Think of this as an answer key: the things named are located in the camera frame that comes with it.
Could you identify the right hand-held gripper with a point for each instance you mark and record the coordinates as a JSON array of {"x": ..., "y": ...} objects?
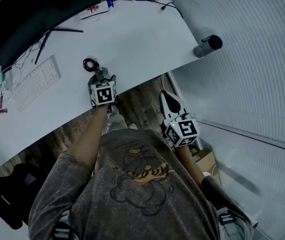
[{"x": 182, "y": 131}]

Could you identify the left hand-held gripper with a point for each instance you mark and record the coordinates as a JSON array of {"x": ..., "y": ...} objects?
[{"x": 103, "y": 94}]

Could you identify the person's left forearm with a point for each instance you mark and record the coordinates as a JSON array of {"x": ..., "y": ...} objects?
[{"x": 89, "y": 139}]

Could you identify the person's right forearm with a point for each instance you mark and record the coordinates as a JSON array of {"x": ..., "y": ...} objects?
[{"x": 189, "y": 164}]

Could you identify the person's light trousers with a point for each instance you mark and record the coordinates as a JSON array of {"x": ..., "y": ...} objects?
[{"x": 116, "y": 122}]

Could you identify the cardboard box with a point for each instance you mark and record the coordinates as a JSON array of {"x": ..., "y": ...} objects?
[{"x": 206, "y": 164}]

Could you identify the white keyboard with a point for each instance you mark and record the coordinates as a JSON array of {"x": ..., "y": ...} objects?
[{"x": 35, "y": 82}]

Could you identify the grey water bottle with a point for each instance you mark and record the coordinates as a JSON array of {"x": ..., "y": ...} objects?
[{"x": 207, "y": 46}]

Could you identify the small white blue packet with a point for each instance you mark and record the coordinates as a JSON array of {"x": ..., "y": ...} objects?
[{"x": 110, "y": 3}]

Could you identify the person's grey printed shirt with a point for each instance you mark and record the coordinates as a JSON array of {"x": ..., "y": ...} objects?
[{"x": 137, "y": 189}]

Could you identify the black computer monitor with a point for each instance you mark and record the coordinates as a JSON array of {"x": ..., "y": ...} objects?
[{"x": 44, "y": 6}]

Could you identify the white power strip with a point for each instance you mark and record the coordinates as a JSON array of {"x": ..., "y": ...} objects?
[{"x": 7, "y": 80}]

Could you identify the red snack packet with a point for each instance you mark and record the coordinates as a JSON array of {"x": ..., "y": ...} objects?
[
  {"x": 1, "y": 101},
  {"x": 2, "y": 111}
]

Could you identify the black office chair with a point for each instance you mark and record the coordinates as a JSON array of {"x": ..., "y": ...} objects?
[{"x": 9, "y": 189}]

